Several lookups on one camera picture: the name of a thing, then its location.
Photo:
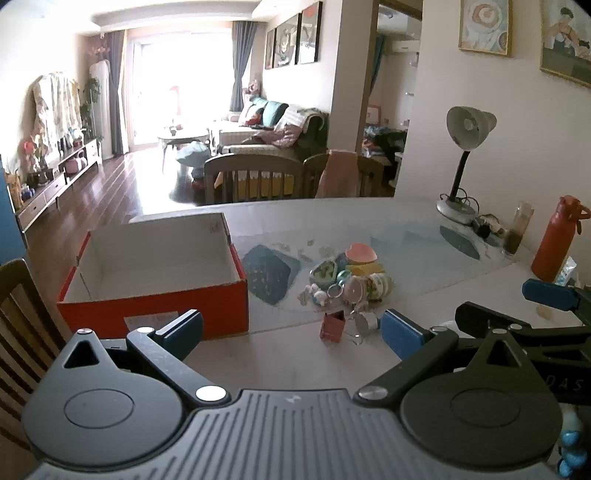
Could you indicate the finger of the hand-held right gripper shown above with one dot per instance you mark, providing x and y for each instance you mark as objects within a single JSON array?
[
  {"x": 549, "y": 293},
  {"x": 480, "y": 318}
]

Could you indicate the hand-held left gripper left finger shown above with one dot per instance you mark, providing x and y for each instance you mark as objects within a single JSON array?
[{"x": 184, "y": 331}]

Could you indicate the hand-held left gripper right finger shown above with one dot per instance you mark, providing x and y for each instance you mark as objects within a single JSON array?
[{"x": 401, "y": 336}]

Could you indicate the pink binder clip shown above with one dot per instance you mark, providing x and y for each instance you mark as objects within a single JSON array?
[{"x": 333, "y": 326}]

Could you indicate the yellow box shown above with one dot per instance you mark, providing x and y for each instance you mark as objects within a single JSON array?
[{"x": 364, "y": 269}]

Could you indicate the red cardboard box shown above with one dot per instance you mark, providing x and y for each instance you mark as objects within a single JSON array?
[{"x": 152, "y": 258}]

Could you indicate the person's right hand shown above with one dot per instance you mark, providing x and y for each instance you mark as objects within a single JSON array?
[{"x": 572, "y": 441}]

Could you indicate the white teal packet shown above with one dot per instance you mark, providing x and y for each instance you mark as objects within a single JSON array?
[{"x": 567, "y": 271}]

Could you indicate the small silver canister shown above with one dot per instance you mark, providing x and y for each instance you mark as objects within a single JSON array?
[{"x": 367, "y": 321}]

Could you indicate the red water bottle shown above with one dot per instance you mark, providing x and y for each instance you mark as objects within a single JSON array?
[{"x": 554, "y": 244}]

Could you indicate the patterned jar with green cap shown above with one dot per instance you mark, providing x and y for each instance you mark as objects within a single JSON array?
[{"x": 379, "y": 285}]

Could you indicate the round pink case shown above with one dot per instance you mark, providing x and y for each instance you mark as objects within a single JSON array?
[{"x": 354, "y": 290}]

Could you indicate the pink heart-shaped box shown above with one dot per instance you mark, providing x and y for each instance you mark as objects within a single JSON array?
[{"x": 361, "y": 254}]

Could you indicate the dark blue placemat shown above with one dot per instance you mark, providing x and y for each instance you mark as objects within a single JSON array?
[{"x": 270, "y": 274}]

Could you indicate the wooden dining chair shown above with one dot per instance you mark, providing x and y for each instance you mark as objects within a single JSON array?
[
  {"x": 249, "y": 168},
  {"x": 374, "y": 173},
  {"x": 23, "y": 318}
]

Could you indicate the pink cloth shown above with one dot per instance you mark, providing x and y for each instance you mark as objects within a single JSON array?
[{"x": 339, "y": 175}]

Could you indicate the blue bean bag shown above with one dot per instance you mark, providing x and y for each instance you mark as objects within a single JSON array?
[{"x": 191, "y": 153}]

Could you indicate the grey desk lamp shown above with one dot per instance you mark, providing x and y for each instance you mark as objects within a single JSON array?
[{"x": 466, "y": 124}]

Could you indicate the oval coffee table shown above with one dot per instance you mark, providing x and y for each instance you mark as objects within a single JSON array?
[{"x": 182, "y": 136}]

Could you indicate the wooden TV cabinet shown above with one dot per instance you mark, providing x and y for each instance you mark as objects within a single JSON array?
[{"x": 60, "y": 175}]

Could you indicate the blue cabinet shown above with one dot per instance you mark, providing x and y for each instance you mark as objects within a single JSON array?
[{"x": 10, "y": 217}]

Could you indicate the beige sofa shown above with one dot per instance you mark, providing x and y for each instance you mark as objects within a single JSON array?
[{"x": 258, "y": 136}]

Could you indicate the pink quilted blanket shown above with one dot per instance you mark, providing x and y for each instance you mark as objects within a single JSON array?
[{"x": 282, "y": 136}]

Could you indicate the white standing air conditioner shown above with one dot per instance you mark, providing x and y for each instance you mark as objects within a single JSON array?
[{"x": 99, "y": 110}]

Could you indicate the artificial flowers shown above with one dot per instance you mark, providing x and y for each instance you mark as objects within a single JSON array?
[{"x": 30, "y": 152}]

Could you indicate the grey curtain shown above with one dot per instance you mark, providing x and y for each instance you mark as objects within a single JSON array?
[
  {"x": 117, "y": 92},
  {"x": 244, "y": 64}
]

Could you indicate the potted plant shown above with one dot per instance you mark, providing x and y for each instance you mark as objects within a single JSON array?
[{"x": 91, "y": 99}]

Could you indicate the gold framed painting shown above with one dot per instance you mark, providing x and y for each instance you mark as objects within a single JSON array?
[
  {"x": 485, "y": 25},
  {"x": 568, "y": 41}
]

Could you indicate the hanging clothes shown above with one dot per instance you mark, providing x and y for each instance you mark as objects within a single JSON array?
[{"x": 55, "y": 104}]

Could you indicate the wall air conditioner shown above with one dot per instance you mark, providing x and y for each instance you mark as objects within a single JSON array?
[{"x": 402, "y": 46}]

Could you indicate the black framed wall picture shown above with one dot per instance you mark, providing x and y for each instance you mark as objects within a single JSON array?
[
  {"x": 309, "y": 32},
  {"x": 270, "y": 48},
  {"x": 286, "y": 41}
]

